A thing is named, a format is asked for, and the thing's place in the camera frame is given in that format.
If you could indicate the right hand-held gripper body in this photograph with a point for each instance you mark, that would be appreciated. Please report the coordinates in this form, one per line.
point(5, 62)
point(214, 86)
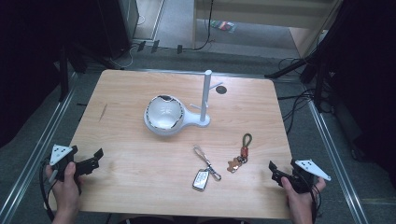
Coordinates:
point(311, 168)

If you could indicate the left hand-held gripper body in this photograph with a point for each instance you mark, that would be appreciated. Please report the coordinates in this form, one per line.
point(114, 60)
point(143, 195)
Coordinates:
point(59, 154)

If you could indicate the person's right hand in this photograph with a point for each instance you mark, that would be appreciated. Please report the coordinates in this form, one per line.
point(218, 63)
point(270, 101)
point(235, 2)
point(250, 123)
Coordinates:
point(299, 202)

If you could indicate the person's left hand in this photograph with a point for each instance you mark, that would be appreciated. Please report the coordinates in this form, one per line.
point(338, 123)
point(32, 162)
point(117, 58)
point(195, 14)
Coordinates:
point(66, 193)

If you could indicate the white bowl with dark rim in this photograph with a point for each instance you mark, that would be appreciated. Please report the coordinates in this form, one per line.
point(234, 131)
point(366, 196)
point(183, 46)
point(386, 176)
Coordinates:
point(163, 112)

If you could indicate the dark round table grommet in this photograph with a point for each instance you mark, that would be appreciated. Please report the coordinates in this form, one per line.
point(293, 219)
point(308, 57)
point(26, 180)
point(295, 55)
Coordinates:
point(221, 90)

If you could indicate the white key stand with pegs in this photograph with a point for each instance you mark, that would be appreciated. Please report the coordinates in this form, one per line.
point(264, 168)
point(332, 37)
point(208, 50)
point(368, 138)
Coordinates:
point(204, 99)

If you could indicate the black tripod stand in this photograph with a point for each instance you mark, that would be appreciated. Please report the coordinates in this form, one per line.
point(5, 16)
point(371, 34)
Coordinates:
point(295, 63)

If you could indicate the black cabinet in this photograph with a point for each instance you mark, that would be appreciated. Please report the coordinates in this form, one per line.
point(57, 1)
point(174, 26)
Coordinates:
point(120, 25)

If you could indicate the colourful packet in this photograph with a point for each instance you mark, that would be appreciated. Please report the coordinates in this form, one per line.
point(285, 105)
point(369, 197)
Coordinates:
point(223, 26)

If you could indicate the metal floor rail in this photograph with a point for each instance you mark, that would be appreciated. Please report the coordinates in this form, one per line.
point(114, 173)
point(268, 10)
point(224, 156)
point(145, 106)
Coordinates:
point(34, 155)
point(339, 168)

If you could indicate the black upright post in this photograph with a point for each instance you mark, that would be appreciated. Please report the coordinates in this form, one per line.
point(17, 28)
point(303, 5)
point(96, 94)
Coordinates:
point(63, 74)

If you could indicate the light wooden furniture frame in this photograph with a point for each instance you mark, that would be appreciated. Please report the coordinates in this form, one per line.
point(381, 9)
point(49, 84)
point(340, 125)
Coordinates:
point(264, 11)

